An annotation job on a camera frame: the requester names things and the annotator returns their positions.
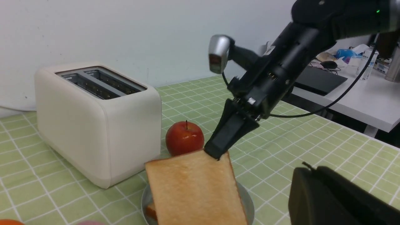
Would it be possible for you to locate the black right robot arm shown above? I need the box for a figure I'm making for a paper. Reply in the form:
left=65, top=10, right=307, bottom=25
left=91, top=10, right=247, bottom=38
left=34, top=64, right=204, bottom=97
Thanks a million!
left=204, top=0, right=399, bottom=160

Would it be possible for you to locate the white two-slot toaster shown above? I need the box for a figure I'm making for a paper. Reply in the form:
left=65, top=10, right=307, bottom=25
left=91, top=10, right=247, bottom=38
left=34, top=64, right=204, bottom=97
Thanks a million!
left=34, top=61, right=162, bottom=188

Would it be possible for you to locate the red apple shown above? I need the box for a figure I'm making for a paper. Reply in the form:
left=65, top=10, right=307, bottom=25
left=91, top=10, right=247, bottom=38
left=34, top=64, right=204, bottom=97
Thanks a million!
left=165, top=121, right=205, bottom=157

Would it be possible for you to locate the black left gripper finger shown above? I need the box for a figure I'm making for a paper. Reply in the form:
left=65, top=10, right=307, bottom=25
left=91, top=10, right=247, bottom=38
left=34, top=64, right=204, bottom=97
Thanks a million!
left=288, top=162, right=400, bottom=225

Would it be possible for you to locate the black computer mouse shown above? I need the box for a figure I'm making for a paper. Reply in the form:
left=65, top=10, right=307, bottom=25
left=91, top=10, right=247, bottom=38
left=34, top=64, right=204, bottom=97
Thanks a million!
left=320, top=60, right=338, bottom=70

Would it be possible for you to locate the light blue plate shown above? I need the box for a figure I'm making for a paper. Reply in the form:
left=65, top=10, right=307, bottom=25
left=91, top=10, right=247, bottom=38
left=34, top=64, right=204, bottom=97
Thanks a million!
left=141, top=182, right=255, bottom=225

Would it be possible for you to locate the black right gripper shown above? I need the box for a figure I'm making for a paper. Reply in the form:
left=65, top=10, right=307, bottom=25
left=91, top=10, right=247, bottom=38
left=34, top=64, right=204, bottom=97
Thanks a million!
left=204, top=22, right=336, bottom=161

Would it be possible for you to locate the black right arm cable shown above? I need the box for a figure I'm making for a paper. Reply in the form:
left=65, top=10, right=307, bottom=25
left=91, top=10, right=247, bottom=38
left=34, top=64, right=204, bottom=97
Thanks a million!
left=221, top=33, right=380, bottom=118

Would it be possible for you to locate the orange persimmon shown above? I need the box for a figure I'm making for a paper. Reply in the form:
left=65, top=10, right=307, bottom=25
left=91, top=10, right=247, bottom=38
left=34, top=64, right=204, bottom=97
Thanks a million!
left=0, top=219, right=24, bottom=225

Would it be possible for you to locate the silver metal flask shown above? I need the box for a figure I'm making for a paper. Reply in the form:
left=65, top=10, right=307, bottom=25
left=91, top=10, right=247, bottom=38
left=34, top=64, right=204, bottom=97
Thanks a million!
left=385, top=42, right=400, bottom=83

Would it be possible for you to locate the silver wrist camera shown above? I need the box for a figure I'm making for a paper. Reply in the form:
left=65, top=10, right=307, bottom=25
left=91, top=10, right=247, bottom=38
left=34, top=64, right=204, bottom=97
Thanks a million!
left=208, top=34, right=235, bottom=74

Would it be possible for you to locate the pink peach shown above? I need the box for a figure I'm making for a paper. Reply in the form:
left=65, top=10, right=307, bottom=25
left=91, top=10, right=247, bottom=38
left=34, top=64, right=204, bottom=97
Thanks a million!
left=76, top=220, right=104, bottom=225

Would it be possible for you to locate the black laptop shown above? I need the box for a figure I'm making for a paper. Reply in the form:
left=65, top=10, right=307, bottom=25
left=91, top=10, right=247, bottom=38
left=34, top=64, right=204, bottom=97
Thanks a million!
left=294, top=66, right=347, bottom=96

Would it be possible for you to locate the white side desk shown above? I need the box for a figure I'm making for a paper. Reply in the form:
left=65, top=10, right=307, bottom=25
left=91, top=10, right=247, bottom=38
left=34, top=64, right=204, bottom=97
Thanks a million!
left=292, top=66, right=400, bottom=137

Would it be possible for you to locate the clear plastic bottle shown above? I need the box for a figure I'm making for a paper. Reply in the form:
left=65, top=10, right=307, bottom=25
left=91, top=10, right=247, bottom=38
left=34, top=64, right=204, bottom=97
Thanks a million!
left=356, top=43, right=379, bottom=81

